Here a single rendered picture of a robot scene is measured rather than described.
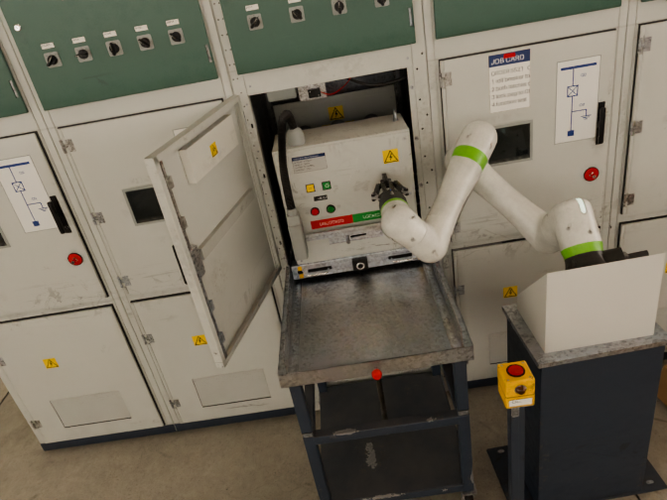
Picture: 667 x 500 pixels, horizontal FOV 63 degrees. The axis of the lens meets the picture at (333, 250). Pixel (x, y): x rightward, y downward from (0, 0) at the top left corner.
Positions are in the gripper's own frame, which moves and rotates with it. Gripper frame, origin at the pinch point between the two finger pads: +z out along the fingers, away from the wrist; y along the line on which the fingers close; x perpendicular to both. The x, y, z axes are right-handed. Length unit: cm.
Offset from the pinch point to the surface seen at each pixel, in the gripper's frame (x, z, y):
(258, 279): -33, 1, -54
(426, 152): 1.5, 17.4, 18.1
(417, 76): 30.2, 17.4, 17.3
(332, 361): -38, -48, -28
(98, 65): 53, 14, -91
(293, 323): -38, -25, -41
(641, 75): 17, 15, 97
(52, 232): -5, 16, -133
